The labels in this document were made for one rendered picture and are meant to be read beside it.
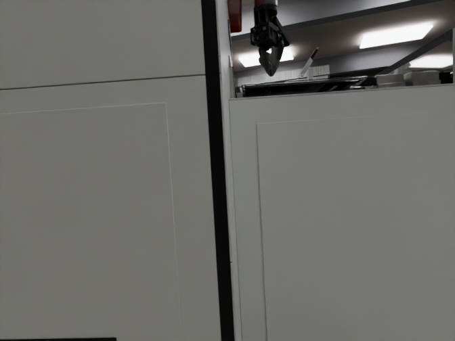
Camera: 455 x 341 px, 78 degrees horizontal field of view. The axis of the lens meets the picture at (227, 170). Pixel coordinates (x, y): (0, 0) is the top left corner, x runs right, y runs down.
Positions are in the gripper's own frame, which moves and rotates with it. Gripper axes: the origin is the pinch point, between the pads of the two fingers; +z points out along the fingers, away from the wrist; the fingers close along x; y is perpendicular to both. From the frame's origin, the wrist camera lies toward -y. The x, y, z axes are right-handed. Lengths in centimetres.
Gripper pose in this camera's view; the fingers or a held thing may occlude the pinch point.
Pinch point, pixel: (272, 72)
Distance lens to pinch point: 102.7
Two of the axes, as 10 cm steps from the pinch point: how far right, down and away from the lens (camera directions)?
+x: 7.8, -0.1, -6.2
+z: 0.5, 10.0, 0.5
